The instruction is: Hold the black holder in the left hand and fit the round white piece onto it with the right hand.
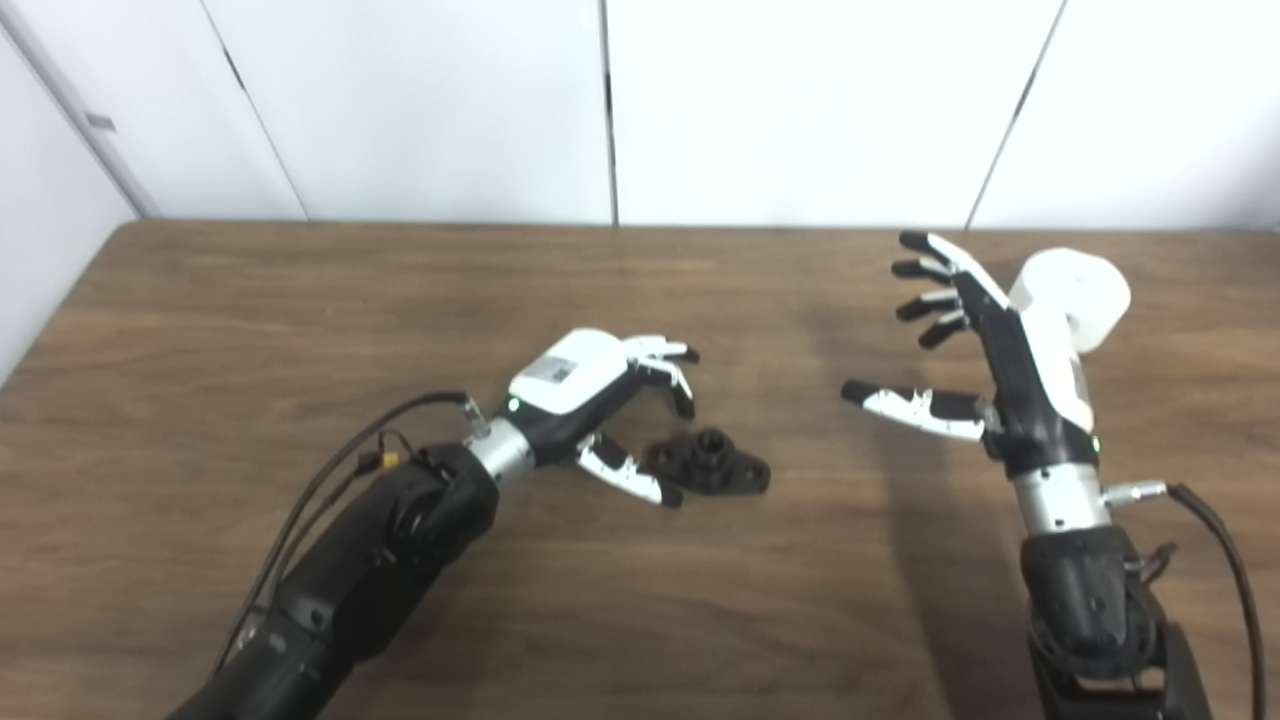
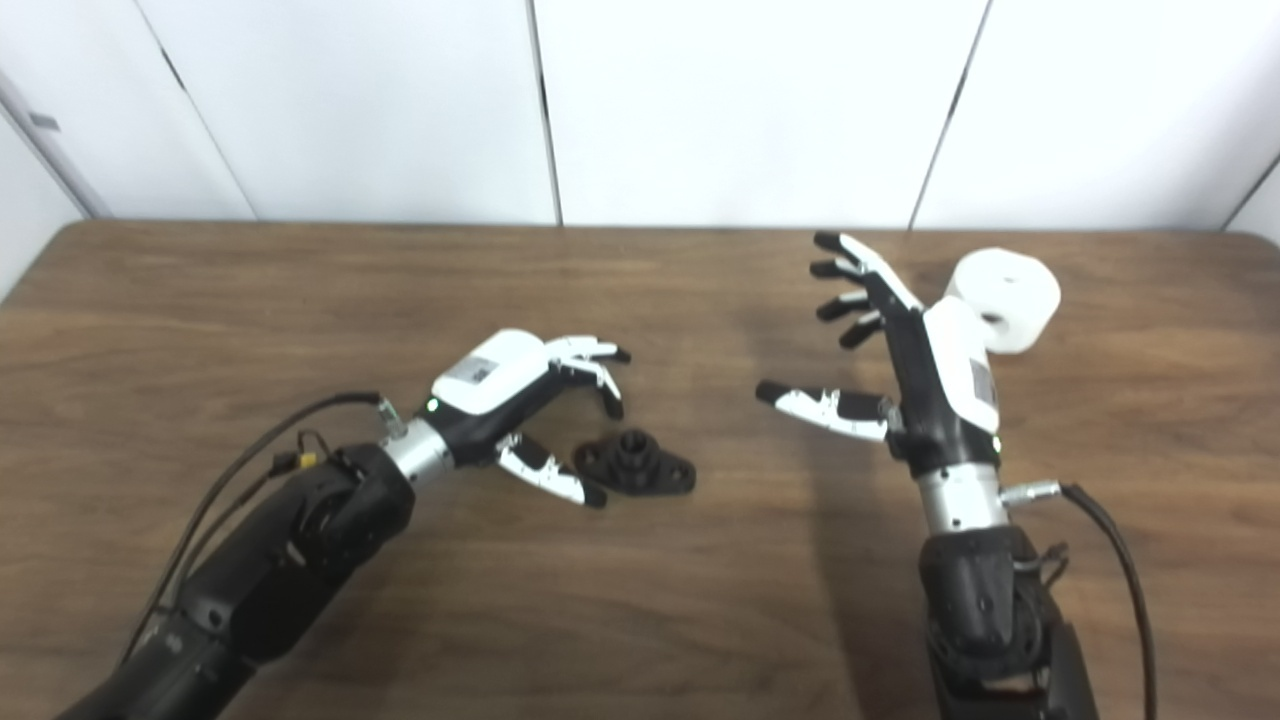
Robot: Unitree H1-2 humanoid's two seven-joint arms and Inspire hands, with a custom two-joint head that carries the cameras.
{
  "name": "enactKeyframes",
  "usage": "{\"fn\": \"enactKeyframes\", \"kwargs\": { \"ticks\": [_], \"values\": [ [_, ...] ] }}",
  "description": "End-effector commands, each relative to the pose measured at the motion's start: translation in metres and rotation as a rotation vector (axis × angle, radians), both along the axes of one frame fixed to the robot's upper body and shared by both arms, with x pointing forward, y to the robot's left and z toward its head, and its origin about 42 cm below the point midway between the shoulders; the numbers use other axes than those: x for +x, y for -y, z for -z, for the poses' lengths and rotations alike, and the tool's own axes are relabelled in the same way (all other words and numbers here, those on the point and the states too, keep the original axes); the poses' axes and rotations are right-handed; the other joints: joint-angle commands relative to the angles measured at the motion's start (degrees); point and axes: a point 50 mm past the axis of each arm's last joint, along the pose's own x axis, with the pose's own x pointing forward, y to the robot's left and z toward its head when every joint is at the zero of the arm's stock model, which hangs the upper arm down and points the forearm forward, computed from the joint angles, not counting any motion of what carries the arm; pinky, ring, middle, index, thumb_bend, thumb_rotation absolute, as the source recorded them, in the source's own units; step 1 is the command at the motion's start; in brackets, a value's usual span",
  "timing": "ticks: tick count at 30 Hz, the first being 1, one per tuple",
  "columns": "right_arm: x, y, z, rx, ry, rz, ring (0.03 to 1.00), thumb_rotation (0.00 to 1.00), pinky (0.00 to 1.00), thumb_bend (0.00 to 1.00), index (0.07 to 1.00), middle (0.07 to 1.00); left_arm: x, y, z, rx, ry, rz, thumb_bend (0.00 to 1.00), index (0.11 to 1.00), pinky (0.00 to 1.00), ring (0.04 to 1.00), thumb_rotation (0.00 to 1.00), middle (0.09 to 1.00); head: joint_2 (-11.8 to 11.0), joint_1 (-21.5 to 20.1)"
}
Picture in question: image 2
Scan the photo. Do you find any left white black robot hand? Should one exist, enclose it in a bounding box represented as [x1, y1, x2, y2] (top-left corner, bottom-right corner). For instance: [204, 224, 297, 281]
[425, 329, 633, 509]

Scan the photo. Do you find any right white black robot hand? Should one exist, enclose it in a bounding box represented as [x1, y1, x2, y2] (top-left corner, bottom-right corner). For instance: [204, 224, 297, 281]
[755, 231, 1003, 476]

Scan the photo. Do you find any black flanged holder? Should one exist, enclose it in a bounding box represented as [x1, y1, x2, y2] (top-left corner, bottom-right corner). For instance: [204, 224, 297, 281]
[572, 429, 697, 497]

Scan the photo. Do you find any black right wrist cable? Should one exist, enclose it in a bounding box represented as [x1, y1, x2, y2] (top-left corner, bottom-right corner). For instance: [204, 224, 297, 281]
[1000, 480, 1159, 720]

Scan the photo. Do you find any round white piece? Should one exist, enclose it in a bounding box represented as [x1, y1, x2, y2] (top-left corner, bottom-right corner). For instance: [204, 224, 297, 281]
[945, 249, 1062, 355]

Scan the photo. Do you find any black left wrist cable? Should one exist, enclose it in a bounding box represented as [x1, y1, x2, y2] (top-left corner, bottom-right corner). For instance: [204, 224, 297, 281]
[120, 391, 411, 661]

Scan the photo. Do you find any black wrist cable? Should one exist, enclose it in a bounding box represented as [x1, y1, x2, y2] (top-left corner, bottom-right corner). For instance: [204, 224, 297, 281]
[120, 391, 411, 661]
[1000, 480, 1159, 720]

